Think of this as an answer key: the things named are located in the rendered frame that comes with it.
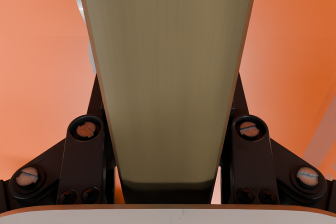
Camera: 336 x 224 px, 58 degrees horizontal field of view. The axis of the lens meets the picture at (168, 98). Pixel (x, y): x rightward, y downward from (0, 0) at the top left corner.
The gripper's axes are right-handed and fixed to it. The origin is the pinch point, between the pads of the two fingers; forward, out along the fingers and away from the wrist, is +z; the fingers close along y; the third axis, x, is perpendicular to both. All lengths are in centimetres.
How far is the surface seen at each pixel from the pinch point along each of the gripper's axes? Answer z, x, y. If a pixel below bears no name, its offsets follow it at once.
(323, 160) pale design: 4.8, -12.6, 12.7
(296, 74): 5.3, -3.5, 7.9
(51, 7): 5.7, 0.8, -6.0
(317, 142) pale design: 4.9, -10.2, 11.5
